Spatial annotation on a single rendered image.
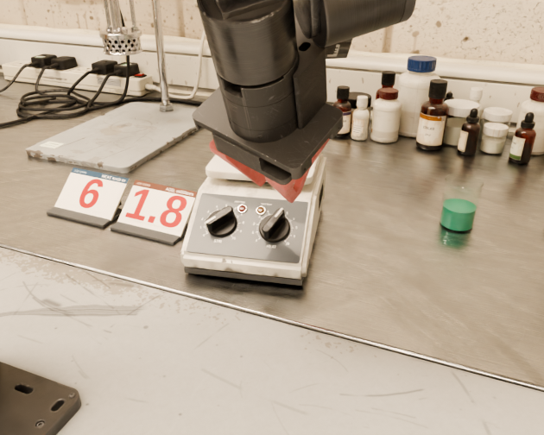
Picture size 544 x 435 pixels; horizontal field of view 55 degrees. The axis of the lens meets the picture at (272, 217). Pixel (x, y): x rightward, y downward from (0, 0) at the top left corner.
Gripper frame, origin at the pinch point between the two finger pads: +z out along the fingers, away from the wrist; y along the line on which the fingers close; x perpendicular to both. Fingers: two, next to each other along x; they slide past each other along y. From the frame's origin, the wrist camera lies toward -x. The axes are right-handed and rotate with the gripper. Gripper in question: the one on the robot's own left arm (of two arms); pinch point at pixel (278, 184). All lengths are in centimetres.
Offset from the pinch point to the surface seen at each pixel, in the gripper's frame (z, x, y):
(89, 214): 13.7, 9.2, 24.6
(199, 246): 7.0, 6.9, 5.9
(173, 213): 12.2, 3.8, 14.5
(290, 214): 7.2, -1.3, 0.3
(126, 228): 12.7, 8.3, 18.3
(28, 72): 40, -16, 90
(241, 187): 7.4, -1.3, 7.0
